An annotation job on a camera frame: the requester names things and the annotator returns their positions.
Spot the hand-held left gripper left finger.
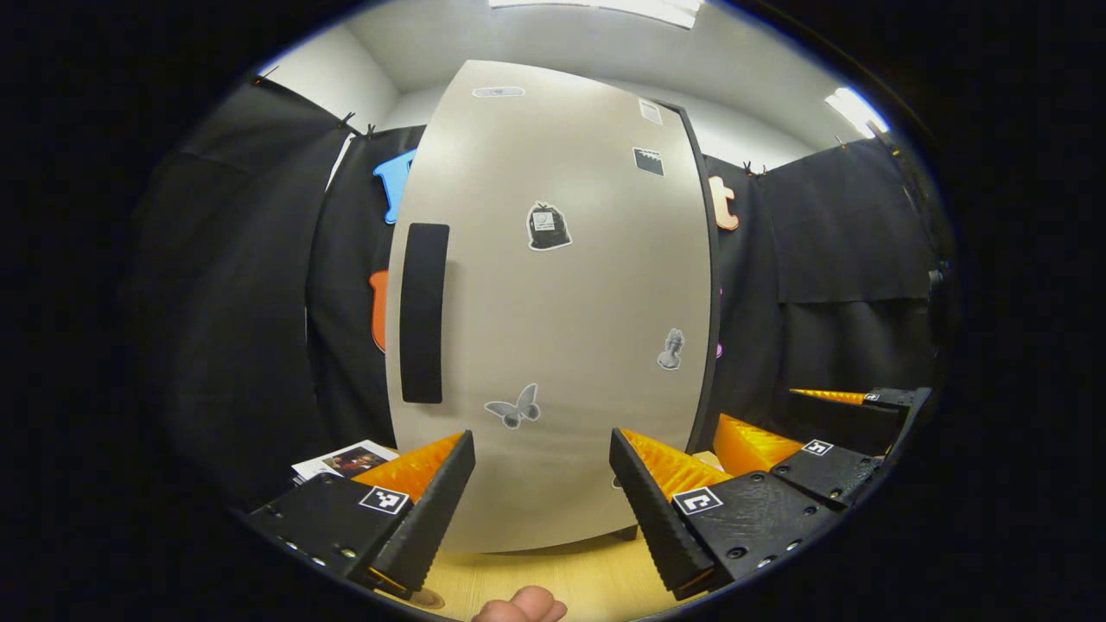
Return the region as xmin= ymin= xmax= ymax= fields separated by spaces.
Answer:
xmin=242 ymin=430 xmax=477 ymax=599

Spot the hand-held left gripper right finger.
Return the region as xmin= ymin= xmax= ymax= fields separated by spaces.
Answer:
xmin=608 ymin=427 xmax=844 ymax=602

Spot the black door handle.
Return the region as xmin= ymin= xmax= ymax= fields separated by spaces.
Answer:
xmin=399 ymin=222 xmax=451 ymax=405

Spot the beige cabinet door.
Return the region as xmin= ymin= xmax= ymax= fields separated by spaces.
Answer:
xmin=385 ymin=59 xmax=715 ymax=555

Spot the dark grey cabinet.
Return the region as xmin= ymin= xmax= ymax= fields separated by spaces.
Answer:
xmin=617 ymin=102 xmax=724 ymax=542

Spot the white book with picture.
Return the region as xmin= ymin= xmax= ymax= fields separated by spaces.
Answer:
xmin=291 ymin=439 xmax=401 ymax=486

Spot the black backdrop cloth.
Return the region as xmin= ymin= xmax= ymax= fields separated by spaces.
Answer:
xmin=130 ymin=76 xmax=960 ymax=512

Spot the small ceiling light panel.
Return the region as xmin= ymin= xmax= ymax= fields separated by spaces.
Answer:
xmin=824 ymin=86 xmax=892 ymax=140

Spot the long ceiling light panel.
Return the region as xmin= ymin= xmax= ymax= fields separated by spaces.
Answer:
xmin=488 ymin=0 xmax=706 ymax=29

